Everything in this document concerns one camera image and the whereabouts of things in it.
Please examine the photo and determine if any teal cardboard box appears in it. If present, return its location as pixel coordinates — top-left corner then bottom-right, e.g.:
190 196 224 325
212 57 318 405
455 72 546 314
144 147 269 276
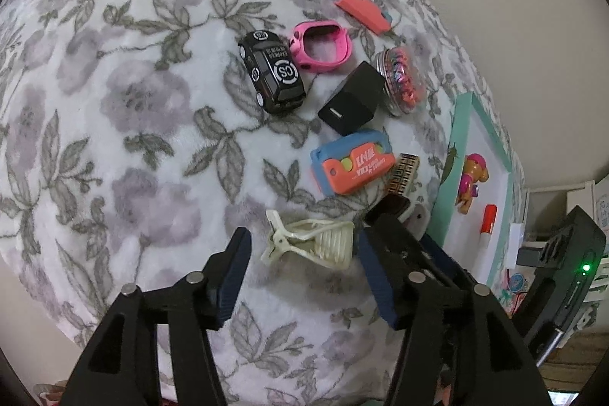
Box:
438 91 519 321

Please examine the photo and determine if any pink watch case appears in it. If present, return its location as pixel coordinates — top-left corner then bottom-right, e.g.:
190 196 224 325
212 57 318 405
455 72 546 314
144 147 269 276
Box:
288 20 354 75

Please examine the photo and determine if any clear jar of beads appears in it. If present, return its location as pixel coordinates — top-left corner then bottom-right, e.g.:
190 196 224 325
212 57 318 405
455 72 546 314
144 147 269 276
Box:
372 46 426 116

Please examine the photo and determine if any gold patterned lighter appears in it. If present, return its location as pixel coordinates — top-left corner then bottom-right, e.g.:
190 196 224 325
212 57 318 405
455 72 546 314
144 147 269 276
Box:
384 152 420 197

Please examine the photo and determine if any orange and white bottle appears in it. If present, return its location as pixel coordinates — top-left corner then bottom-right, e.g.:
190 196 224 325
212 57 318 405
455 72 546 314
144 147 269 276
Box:
480 204 498 251

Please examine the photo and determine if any floral blanket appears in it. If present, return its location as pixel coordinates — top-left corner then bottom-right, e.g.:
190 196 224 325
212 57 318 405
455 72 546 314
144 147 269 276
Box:
0 0 529 406

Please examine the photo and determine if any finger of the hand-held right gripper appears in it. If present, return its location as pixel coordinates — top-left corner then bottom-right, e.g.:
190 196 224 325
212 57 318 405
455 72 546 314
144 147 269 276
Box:
421 232 472 285

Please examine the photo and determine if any white shelf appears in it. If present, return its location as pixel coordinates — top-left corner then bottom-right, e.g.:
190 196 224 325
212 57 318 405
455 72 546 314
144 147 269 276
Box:
523 180 598 245

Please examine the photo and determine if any black cube box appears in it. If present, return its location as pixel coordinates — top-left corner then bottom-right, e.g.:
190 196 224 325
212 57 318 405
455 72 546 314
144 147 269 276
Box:
317 61 387 137

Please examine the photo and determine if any white watch band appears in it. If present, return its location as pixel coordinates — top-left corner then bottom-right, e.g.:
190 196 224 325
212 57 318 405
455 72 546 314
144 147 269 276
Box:
402 202 432 241

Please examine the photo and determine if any black toy car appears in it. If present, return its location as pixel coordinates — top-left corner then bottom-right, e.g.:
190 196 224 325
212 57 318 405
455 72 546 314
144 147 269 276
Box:
236 29 308 116

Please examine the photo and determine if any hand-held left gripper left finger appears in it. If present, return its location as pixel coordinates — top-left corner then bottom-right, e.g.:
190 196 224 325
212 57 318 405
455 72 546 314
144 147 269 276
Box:
59 228 251 406

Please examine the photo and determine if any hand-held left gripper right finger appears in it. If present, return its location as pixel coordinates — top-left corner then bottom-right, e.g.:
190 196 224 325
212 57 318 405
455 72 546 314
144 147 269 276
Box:
358 213 548 406

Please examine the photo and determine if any cream hair clip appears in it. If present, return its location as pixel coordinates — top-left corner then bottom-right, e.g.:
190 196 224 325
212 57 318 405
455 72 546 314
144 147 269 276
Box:
261 209 357 270

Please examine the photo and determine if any black rounded case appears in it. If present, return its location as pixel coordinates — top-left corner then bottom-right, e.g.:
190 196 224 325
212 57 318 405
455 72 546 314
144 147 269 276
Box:
364 196 412 227

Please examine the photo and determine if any blue and orange toy knife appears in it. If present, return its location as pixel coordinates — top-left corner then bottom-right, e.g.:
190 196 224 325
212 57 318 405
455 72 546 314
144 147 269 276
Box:
310 129 397 197

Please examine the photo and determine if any pink toy figure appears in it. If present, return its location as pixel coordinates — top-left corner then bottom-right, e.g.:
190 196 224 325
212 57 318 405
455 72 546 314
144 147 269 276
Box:
454 153 488 215

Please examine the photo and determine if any salmon and blue plastic toy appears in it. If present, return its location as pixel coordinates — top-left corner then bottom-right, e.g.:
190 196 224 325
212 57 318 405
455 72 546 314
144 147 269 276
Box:
334 0 393 37

